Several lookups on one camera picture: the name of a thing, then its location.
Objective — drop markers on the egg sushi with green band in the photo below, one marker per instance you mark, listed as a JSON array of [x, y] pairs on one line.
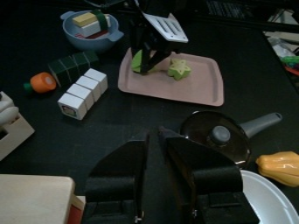
[[82, 19]]

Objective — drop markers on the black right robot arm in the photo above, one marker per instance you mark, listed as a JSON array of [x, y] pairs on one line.
[[154, 5]]

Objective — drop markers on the light wooden box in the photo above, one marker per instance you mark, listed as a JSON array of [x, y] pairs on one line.
[[34, 198]]

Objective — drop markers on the white grey toy in crate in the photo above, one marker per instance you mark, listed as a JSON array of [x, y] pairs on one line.
[[5, 109]]

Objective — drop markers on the green starfruit star slice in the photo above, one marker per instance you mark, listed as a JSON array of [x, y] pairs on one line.
[[178, 70]]

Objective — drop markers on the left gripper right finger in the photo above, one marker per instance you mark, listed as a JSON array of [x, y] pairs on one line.
[[201, 175]]

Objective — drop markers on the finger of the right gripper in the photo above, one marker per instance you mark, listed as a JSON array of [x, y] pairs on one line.
[[161, 58], [144, 62]]

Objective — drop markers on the light blue toy pot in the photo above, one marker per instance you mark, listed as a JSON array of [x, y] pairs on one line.
[[90, 45]]

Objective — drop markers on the dark pan lid grey knob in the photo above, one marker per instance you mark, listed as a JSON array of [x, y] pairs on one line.
[[218, 135]]

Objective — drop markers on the red background item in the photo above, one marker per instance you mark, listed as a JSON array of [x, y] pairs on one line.
[[292, 71]]

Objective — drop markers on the green starfruit top piece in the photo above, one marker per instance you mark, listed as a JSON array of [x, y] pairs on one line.
[[136, 62]]

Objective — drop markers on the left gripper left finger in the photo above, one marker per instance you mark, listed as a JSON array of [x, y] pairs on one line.
[[116, 175]]

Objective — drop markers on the dark slatted grille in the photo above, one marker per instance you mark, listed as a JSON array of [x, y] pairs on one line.
[[222, 8]]

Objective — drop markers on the white rice roll piece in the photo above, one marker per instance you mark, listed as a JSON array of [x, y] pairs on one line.
[[97, 78], [89, 87], [72, 106], [78, 96]]

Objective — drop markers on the orange toy carrot piece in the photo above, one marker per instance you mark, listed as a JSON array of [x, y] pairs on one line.
[[42, 82]]

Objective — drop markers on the dark green maki roll piece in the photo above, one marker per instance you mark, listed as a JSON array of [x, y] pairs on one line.
[[80, 63], [90, 58], [69, 68], [57, 73]]

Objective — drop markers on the red striped white sushi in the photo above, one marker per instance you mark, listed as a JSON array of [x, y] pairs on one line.
[[97, 35]]

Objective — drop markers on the orange yellow toy pepper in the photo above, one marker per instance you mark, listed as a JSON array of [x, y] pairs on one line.
[[280, 167]]

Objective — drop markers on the green background item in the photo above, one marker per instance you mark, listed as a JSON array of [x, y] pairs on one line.
[[291, 61]]

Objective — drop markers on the light wooden crate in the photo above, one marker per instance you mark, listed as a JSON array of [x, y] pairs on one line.
[[14, 137]]

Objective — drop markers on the red edged wooden block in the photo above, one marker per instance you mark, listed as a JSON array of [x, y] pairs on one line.
[[76, 210]]

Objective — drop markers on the pink plastic tray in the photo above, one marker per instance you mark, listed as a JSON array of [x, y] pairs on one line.
[[186, 90]]

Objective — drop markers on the white plate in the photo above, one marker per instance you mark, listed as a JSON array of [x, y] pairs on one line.
[[272, 204]]

